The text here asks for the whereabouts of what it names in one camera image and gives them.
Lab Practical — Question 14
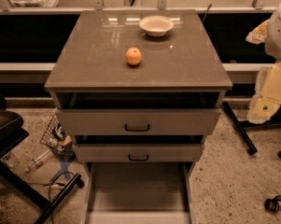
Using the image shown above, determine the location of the grey drawer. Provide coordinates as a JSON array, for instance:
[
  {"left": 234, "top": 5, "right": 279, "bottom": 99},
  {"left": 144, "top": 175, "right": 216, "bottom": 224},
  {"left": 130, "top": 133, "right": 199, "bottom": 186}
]
[
  {"left": 81, "top": 162, "right": 195, "bottom": 224},
  {"left": 73, "top": 144, "right": 204, "bottom": 162},
  {"left": 56, "top": 109, "right": 221, "bottom": 135}
]

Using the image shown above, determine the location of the grey drawer cabinet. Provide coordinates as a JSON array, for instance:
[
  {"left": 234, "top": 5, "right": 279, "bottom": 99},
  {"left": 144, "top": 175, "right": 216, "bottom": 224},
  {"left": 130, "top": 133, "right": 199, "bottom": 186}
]
[{"left": 43, "top": 9, "right": 233, "bottom": 224}]

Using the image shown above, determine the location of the orange fruit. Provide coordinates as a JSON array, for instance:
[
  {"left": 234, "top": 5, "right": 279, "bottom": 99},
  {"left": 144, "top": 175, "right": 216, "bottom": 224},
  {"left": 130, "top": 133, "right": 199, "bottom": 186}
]
[{"left": 125, "top": 48, "right": 142, "bottom": 65}]

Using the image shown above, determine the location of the white bowl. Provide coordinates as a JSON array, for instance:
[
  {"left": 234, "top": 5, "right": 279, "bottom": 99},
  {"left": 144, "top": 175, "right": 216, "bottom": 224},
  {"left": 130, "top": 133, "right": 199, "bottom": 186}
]
[{"left": 139, "top": 16, "right": 175, "bottom": 37}]

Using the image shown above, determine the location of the plastic bottle on floor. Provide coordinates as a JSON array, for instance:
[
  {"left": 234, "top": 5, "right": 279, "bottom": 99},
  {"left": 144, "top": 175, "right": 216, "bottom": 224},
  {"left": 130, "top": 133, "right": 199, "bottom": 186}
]
[{"left": 25, "top": 149, "right": 53, "bottom": 173}]

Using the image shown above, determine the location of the dark tray left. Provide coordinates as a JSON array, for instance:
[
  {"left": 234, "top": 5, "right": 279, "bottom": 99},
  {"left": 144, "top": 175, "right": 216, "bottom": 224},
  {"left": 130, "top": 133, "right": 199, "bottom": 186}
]
[{"left": 0, "top": 94, "right": 23, "bottom": 142}]

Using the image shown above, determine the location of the black caster wheel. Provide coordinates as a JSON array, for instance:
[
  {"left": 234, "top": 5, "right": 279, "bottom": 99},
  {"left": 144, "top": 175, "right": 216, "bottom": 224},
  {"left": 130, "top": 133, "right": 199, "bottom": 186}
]
[{"left": 264, "top": 195, "right": 281, "bottom": 214}]

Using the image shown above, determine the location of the wire mesh basket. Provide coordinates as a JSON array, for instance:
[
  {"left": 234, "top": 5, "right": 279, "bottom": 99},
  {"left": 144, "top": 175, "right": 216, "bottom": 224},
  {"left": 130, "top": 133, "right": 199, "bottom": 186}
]
[{"left": 40, "top": 115, "right": 74, "bottom": 157}]

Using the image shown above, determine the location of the black cable on floor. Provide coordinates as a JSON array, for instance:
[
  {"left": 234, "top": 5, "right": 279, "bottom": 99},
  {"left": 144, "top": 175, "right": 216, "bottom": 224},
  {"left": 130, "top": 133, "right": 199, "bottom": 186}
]
[{"left": 25, "top": 171, "right": 77, "bottom": 224}]

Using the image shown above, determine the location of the black table leg frame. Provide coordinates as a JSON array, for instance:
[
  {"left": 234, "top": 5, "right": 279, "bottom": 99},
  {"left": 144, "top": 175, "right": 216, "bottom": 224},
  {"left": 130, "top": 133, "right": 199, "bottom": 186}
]
[{"left": 0, "top": 128, "right": 84, "bottom": 224}]

